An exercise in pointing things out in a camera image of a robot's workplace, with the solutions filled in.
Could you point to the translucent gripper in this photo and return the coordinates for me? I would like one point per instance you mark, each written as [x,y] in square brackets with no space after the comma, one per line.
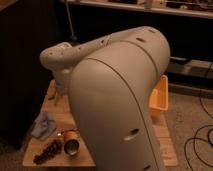
[62,86]

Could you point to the blue-grey towel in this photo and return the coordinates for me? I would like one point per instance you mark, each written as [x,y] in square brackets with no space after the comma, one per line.
[44,126]

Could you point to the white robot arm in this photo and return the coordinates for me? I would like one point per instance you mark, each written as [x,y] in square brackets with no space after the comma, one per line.
[108,88]

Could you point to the metal cup with orange sleeve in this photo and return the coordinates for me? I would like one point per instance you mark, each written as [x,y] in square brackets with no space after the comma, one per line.
[71,143]

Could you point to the wooden table board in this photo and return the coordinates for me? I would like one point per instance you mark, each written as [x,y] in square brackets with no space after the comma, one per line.
[64,121]

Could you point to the vertical metal pole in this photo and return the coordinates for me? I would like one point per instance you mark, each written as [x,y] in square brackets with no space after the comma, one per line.
[72,34]

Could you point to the bunch of dark grapes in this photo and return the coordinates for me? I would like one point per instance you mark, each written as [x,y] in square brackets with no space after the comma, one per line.
[49,152]

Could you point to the yellow plastic bin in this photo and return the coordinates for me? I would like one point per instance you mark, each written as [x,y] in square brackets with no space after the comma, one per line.
[158,102]

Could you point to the upper white shelf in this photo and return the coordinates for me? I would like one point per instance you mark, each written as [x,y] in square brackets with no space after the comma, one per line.
[147,6]

